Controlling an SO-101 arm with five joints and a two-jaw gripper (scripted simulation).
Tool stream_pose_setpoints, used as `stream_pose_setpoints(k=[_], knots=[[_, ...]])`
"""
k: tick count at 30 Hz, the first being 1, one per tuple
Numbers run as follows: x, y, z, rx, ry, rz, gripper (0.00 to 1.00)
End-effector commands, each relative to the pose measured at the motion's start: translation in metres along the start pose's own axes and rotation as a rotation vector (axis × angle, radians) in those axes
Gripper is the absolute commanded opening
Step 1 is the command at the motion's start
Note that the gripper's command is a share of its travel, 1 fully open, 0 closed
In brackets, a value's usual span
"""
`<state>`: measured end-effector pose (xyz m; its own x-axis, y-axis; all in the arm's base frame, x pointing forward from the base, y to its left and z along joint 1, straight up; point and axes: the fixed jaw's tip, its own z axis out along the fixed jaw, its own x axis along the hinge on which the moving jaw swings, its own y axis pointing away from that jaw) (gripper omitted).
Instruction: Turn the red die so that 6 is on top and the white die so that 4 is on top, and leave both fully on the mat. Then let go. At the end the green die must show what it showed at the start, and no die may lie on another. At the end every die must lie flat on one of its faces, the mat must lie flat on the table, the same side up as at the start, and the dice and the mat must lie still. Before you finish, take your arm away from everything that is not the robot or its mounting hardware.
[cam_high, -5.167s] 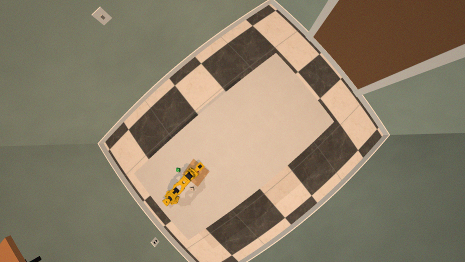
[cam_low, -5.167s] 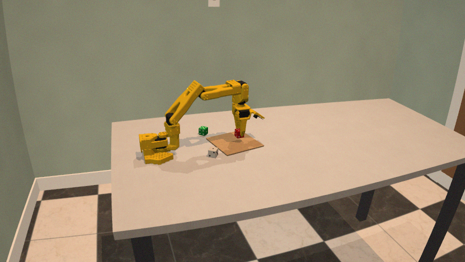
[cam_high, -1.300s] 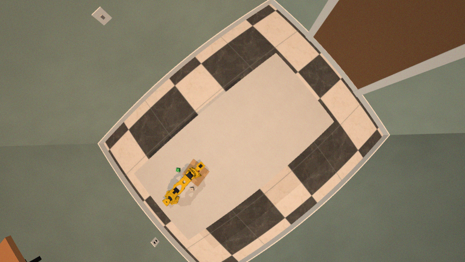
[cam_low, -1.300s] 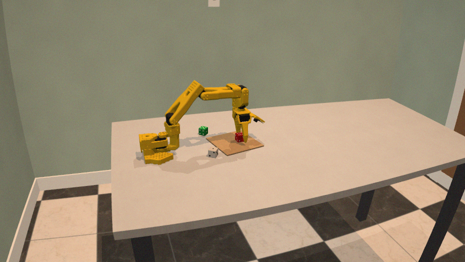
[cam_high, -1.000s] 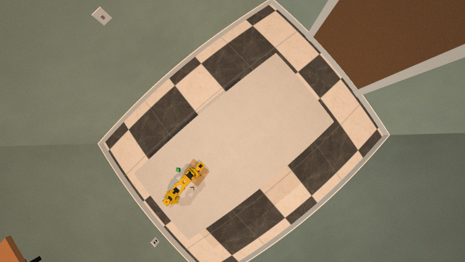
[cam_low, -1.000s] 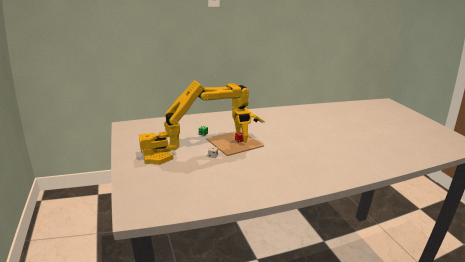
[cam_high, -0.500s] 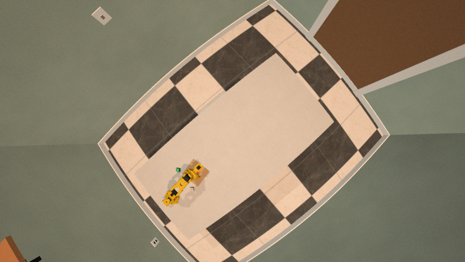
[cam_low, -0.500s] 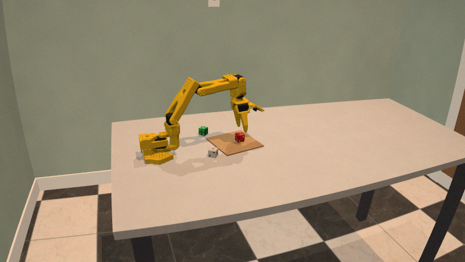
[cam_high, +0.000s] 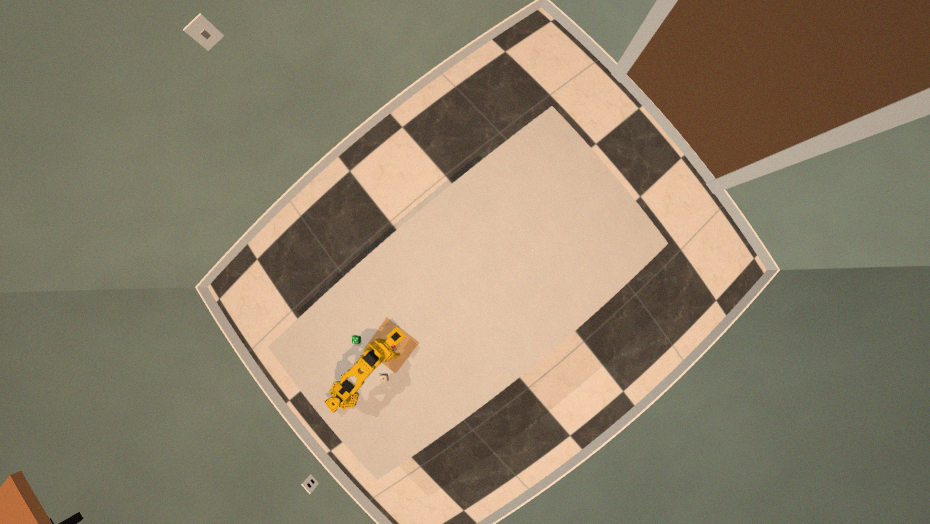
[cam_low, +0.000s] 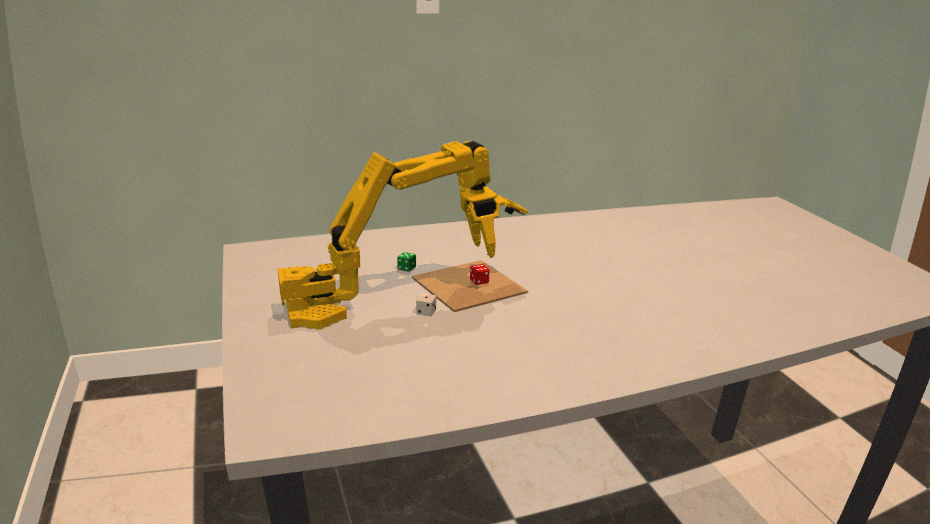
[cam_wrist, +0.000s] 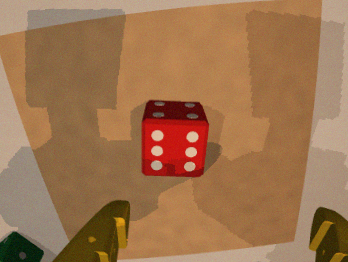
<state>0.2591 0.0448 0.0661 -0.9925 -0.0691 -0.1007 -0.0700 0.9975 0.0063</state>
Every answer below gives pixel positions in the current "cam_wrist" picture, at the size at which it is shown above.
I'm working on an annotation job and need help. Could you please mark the tan flat mat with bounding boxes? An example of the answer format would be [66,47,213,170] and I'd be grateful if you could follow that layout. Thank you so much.
[0,0,322,260]

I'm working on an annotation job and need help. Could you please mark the red die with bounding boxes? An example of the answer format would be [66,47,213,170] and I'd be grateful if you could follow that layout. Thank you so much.
[142,100,209,177]

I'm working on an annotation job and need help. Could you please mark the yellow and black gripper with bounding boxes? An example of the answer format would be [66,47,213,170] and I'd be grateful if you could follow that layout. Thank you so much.
[52,200,348,262]

